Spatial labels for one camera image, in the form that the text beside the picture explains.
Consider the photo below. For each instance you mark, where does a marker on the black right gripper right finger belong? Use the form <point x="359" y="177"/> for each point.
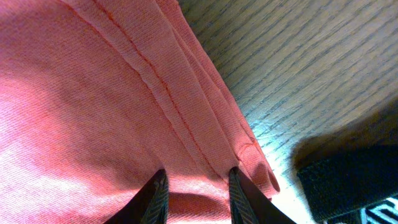
<point x="249" y="205"/>

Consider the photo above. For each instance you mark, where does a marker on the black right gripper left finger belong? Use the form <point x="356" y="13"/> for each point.
<point x="149" y="206"/>

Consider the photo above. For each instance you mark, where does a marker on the red orange t-shirt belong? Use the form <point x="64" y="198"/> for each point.
<point x="97" y="96"/>

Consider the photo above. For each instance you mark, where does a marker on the black garment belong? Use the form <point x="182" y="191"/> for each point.
<point x="346" y="182"/>

